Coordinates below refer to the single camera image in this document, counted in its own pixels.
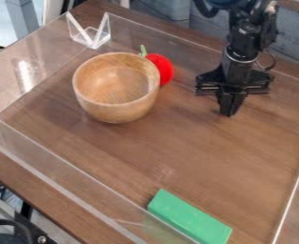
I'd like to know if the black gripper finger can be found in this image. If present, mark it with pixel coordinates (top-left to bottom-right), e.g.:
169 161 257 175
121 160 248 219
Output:
217 91 232 116
231 92 247 114

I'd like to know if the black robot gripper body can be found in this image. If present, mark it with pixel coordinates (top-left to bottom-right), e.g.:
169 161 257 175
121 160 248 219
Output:
196 64 275 94

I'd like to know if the red plush strawberry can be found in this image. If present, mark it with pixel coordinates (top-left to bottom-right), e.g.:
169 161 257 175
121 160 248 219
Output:
140 45 175 86

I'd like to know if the wooden bowl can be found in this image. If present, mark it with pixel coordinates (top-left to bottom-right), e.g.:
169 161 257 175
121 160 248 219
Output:
72 52 160 124

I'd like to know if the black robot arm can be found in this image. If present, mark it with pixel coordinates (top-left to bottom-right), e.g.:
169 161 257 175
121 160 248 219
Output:
193 0 279 116

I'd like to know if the green rectangular block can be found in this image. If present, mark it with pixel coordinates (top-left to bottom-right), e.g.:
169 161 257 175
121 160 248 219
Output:
148 189 232 244

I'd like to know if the clear acrylic tray enclosure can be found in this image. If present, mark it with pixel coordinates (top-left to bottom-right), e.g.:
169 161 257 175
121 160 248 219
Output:
0 12 299 244

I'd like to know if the black metal table bracket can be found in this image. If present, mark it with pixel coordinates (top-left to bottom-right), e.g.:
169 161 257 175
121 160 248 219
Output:
13 202 59 244

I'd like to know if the black cable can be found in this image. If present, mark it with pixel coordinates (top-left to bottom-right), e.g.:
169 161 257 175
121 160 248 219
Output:
0 218 35 244

